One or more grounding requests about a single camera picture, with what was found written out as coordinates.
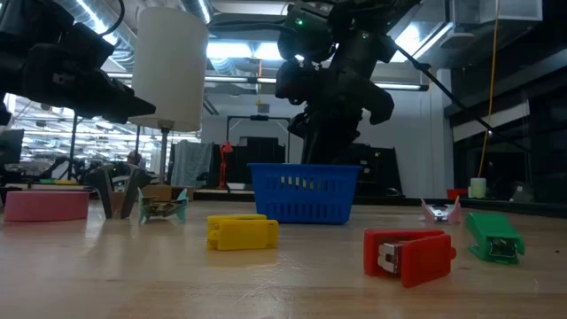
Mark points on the black monitor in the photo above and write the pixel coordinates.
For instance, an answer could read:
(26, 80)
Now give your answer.
(11, 146)

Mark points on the pink tape roll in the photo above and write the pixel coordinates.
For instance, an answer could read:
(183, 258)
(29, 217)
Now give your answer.
(46, 206)

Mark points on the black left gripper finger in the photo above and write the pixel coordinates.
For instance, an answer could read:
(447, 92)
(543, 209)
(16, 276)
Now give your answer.
(113, 88)
(133, 111)

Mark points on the white lamp with wooden base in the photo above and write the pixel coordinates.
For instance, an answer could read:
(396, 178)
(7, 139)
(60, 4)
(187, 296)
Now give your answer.
(170, 66)

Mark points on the long ceiling light strip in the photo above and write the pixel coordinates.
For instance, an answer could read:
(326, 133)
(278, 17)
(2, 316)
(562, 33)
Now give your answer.
(398, 86)

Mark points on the blue plastic basket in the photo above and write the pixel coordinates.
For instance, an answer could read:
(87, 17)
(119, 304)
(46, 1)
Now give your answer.
(305, 199)

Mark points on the green stapler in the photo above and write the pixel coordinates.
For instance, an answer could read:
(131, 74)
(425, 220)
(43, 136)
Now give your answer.
(489, 230)

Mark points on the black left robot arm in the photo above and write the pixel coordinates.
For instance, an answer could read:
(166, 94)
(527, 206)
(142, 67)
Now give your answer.
(31, 13)

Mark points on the black metal stand frame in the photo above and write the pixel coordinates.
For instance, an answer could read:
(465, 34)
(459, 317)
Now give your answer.
(259, 118)

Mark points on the small red box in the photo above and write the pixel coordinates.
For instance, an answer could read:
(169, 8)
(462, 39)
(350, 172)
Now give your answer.
(456, 193)

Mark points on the person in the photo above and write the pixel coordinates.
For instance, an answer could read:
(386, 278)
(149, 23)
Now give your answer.
(133, 158)

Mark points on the teal staple remover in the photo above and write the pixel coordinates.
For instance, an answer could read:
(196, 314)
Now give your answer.
(161, 209)

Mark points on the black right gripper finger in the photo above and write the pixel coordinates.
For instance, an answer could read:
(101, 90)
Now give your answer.
(315, 148)
(343, 148)

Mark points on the black equipment cases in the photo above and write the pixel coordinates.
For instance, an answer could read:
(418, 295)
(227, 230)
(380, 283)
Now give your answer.
(385, 173)

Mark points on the black aluminium table frame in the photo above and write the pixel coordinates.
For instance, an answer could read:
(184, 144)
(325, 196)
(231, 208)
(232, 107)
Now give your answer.
(509, 206)

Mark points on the grey hanging cloth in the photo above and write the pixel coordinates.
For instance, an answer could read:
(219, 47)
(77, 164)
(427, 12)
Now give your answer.
(191, 161)

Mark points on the yellow stapler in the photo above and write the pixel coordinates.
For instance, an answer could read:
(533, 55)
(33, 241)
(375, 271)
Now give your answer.
(243, 235)

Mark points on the pale green cup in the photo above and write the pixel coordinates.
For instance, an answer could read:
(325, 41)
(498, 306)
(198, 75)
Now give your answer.
(478, 188)

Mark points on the red stapler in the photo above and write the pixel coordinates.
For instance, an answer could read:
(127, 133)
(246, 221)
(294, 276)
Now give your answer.
(421, 261)

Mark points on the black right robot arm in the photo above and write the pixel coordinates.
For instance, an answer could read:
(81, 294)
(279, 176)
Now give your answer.
(354, 22)

